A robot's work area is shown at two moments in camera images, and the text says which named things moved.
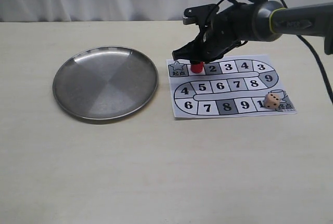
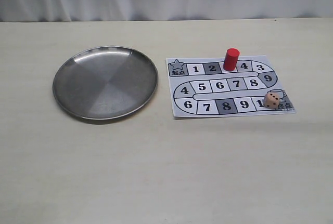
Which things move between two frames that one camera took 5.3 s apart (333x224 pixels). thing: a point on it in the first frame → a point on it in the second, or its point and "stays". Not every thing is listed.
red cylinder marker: (196, 68) → (231, 59)
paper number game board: (229, 87) stays
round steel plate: (104, 82) stays
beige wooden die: (272, 101) stays
